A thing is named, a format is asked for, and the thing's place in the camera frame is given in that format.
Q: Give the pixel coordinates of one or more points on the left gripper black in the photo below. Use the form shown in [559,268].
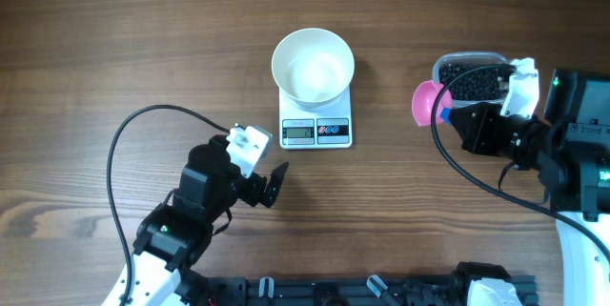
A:
[260,188]

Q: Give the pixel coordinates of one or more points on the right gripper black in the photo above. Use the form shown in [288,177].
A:
[492,132]

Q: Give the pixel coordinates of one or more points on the pink scoop blue handle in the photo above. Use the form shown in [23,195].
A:
[423,102]

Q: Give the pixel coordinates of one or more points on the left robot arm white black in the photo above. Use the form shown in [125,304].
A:
[175,234]

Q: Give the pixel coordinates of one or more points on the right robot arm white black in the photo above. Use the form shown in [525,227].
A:
[569,148]

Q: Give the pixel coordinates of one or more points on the white digital kitchen scale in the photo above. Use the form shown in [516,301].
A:
[327,126]

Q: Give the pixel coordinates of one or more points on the white bowl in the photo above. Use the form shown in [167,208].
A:
[313,66]

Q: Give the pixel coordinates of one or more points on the clear plastic container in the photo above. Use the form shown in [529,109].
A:
[484,58]

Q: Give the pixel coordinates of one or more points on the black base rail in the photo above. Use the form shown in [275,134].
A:
[418,290]

